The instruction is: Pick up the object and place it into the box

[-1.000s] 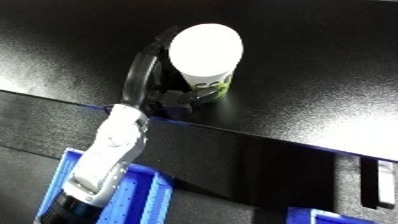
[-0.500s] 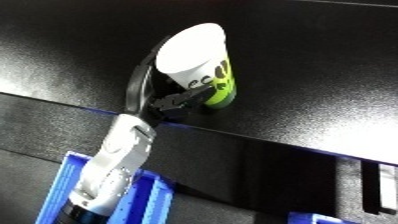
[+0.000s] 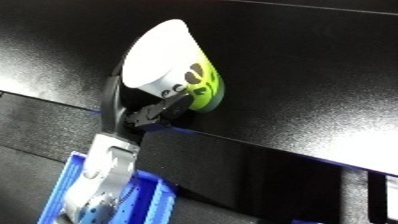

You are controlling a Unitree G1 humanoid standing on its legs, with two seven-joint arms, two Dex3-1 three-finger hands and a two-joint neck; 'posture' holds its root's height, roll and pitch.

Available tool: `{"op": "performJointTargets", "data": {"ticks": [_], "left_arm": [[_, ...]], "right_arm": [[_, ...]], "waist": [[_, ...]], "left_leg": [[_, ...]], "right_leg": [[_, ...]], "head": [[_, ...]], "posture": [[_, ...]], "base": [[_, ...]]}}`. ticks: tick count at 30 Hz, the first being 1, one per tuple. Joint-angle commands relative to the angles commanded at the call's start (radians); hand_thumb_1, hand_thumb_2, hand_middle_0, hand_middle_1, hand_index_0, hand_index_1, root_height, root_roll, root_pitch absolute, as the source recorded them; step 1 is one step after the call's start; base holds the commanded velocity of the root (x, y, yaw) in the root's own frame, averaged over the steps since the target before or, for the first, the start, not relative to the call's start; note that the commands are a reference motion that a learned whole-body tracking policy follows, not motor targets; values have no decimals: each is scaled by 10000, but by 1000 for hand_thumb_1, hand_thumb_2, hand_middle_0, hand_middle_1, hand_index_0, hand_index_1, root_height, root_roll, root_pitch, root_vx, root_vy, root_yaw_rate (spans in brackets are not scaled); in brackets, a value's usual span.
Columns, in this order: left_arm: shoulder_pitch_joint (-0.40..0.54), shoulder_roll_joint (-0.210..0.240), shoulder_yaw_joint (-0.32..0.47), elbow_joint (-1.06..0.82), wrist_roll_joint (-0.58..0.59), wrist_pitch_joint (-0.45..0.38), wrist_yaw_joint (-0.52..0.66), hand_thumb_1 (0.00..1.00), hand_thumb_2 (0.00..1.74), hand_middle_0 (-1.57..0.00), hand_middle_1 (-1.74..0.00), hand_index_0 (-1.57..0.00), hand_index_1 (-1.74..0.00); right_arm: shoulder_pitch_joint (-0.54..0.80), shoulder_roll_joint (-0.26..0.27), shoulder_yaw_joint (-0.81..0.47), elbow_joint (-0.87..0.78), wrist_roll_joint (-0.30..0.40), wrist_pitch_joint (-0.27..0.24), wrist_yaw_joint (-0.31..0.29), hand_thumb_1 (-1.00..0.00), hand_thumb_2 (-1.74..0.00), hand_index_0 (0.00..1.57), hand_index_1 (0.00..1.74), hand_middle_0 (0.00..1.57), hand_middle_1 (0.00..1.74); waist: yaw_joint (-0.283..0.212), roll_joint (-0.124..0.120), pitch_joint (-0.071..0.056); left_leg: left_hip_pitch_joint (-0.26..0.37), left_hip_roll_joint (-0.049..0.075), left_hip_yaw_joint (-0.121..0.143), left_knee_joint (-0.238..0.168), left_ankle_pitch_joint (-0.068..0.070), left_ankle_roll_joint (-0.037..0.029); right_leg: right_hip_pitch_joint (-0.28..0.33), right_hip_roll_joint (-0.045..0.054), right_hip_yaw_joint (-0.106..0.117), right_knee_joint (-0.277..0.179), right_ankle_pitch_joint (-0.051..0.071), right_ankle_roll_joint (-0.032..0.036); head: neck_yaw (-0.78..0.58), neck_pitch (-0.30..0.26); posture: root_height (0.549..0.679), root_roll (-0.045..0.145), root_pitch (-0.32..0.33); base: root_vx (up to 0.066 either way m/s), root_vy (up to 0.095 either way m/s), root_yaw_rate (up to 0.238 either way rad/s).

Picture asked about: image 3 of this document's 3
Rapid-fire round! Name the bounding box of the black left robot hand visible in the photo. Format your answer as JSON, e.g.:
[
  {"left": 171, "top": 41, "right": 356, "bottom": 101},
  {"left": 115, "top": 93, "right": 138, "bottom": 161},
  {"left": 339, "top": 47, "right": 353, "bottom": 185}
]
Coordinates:
[{"left": 97, "top": 64, "right": 199, "bottom": 142}]

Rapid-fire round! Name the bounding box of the white paper cup green band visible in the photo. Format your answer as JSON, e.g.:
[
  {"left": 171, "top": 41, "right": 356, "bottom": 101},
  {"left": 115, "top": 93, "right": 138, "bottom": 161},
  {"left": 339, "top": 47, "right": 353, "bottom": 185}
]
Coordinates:
[{"left": 119, "top": 18, "right": 228, "bottom": 114}]

